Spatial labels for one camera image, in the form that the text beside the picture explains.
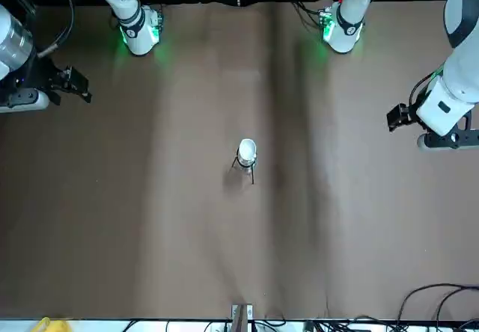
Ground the yellow bag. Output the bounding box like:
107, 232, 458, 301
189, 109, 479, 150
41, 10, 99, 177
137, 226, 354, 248
31, 316, 73, 332

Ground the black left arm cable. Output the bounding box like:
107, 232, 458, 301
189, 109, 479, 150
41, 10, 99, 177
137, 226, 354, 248
408, 70, 445, 123

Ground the white ceramic crucible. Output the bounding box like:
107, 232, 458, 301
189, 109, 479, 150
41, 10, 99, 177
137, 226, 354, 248
237, 138, 259, 165

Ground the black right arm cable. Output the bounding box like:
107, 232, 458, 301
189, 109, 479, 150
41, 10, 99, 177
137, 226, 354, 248
37, 0, 76, 58

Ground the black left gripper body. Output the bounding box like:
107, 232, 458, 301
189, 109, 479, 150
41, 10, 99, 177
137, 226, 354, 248
406, 102, 427, 129

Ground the black desk cable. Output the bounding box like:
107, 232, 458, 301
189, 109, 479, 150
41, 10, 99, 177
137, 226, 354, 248
395, 283, 479, 332

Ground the black metal tripod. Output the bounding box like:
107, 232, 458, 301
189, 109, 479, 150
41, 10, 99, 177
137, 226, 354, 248
230, 148, 260, 185

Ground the black left base cable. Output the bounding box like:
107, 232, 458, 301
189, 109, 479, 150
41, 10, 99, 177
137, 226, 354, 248
293, 1, 326, 34

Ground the aluminium frame post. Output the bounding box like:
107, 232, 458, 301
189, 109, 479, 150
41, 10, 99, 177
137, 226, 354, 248
231, 304, 254, 332

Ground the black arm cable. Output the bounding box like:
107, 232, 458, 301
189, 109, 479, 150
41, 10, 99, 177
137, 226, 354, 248
37, 0, 76, 58
408, 70, 445, 123

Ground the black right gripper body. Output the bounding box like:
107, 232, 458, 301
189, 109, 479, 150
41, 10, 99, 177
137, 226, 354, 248
10, 49, 63, 93

